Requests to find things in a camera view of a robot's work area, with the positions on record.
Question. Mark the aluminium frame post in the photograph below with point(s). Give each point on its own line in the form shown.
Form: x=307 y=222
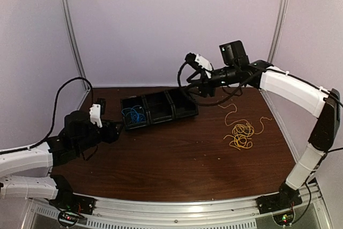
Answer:
x=282 y=10
x=72 y=38

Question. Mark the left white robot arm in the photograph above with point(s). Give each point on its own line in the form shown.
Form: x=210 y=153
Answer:
x=81 y=132

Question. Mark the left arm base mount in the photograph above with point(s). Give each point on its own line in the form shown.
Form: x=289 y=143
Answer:
x=72 y=211

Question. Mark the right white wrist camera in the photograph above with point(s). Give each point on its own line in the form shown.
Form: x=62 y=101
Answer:
x=197 y=61

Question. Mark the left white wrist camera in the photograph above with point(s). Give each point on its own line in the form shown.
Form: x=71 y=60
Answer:
x=96 y=111

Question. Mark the aluminium front rail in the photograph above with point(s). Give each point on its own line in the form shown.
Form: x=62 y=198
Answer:
x=234 y=213

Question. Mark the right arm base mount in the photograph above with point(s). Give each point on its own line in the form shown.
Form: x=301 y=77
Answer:
x=282 y=211

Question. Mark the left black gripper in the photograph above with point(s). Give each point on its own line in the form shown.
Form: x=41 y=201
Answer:
x=110 y=134

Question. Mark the right aluminium frame post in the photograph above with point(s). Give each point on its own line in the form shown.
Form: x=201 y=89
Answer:
x=282 y=10

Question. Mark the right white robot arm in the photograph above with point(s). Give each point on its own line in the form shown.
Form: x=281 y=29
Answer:
x=321 y=103

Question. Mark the left aluminium frame post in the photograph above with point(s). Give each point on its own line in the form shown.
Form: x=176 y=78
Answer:
x=72 y=38

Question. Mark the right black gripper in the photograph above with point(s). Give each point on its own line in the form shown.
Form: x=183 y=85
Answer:
x=206 y=85

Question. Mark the black three-compartment bin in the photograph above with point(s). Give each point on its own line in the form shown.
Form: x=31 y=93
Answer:
x=155 y=108

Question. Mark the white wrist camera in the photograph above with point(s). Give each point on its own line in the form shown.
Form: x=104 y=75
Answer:
x=96 y=111
x=197 y=61

